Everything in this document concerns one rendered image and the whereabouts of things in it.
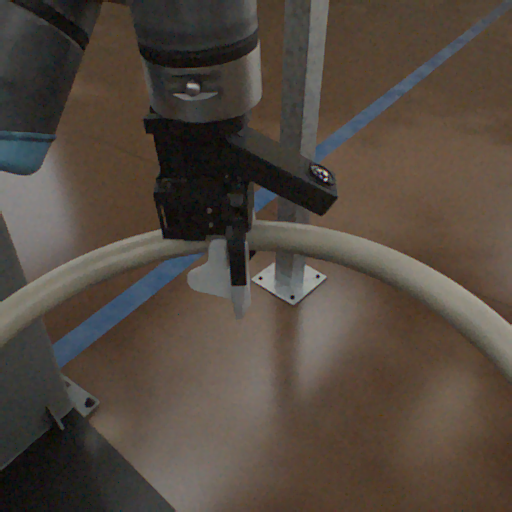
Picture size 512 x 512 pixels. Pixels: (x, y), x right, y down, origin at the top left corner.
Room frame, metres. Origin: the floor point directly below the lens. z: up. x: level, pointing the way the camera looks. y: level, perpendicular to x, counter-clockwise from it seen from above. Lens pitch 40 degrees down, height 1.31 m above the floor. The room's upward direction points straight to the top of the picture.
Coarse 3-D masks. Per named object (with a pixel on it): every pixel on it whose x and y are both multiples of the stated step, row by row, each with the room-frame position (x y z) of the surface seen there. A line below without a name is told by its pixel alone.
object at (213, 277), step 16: (224, 240) 0.38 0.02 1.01; (208, 256) 0.38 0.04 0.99; (224, 256) 0.38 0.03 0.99; (192, 272) 0.38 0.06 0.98; (208, 272) 0.37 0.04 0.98; (224, 272) 0.37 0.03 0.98; (192, 288) 0.37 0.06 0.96; (208, 288) 0.37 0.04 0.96; (224, 288) 0.37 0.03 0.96; (240, 288) 0.36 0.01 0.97; (240, 304) 0.36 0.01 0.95
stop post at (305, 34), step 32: (288, 0) 1.43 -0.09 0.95; (320, 0) 1.41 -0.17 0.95; (288, 32) 1.43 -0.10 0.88; (320, 32) 1.42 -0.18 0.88; (288, 64) 1.42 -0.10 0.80; (320, 64) 1.43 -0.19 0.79; (288, 96) 1.42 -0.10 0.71; (288, 128) 1.42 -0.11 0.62; (288, 256) 1.40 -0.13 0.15; (288, 288) 1.38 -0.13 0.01
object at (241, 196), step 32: (160, 128) 0.40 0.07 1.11; (192, 128) 0.38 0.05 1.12; (224, 128) 0.38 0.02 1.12; (160, 160) 0.41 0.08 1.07; (192, 160) 0.40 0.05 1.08; (160, 192) 0.38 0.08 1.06; (192, 192) 0.38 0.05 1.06; (224, 192) 0.38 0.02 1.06; (160, 224) 0.38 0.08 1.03; (192, 224) 0.39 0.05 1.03; (224, 224) 0.38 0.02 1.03
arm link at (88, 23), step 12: (48, 0) 0.40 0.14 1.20; (60, 0) 0.41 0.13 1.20; (72, 0) 0.41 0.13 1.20; (84, 0) 0.42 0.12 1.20; (96, 0) 0.43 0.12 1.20; (108, 0) 0.42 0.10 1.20; (60, 12) 0.40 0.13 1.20; (72, 12) 0.41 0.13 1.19; (84, 12) 0.42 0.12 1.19; (96, 12) 0.44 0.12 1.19; (84, 24) 0.42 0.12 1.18
